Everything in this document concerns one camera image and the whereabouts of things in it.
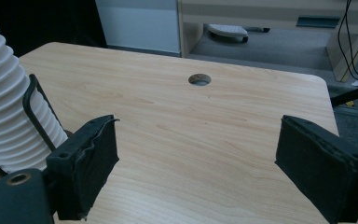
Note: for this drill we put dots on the stack of white paper cups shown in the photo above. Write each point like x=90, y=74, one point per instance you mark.
x=3, y=109

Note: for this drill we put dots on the black stand leg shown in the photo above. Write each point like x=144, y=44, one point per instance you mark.
x=354, y=95

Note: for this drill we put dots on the white cabinet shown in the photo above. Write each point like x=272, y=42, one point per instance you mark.
x=136, y=25

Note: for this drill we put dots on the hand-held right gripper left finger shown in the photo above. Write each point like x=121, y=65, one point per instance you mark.
x=84, y=168

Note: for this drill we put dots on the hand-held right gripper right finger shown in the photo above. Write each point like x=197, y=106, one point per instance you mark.
x=317, y=165

